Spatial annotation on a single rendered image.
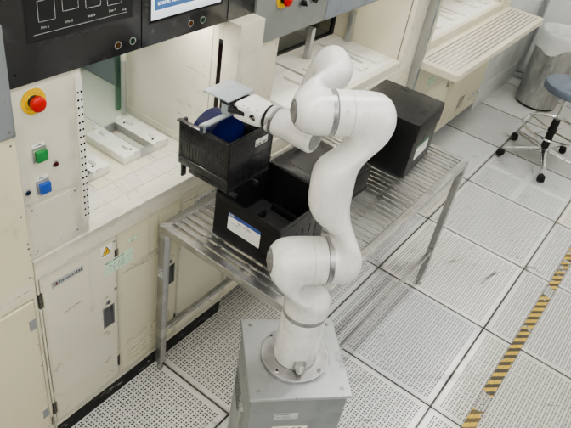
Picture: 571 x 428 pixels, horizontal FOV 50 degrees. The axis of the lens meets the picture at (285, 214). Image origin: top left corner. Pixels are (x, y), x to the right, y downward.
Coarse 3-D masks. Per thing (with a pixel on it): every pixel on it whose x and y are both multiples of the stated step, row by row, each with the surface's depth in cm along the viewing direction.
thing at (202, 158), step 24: (216, 96) 180; (240, 96) 182; (216, 120) 184; (192, 144) 188; (216, 144) 182; (240, 144) 183; (264, 144) 194; (192, 168) 193; (216, 168) 186; (240, 168) 189; (264, 168) 201
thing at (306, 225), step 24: (216, 192) 201; (240, 192) 214; (264, 192) 227; (288, 192) 219; (216, 216) 206; (240, 216) 198; (264, 216) 220; (288, 216) 220; (312, 216) 203; (240, 240) 203; (264, 240) 196; (264, 264) 201
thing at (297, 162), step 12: (324, 144) 247; (288, 156) 237; (300, 156) 238; (312, 156) 239; (288, 168) 230; (300, 168) 231; (312, 168) 232; (360, 168) 237; (360, 180) 237; (360, 192) 242
